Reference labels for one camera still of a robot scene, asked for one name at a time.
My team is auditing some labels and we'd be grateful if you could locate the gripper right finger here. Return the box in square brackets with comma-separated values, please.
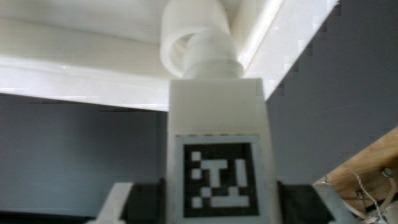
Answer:
[279, 182, 361, 224]

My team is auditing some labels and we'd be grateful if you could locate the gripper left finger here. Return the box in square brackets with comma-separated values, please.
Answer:
[84, 182, 165, 224]

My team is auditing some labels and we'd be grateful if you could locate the white square table top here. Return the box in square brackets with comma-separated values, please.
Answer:
[0, 0, 339, 111]

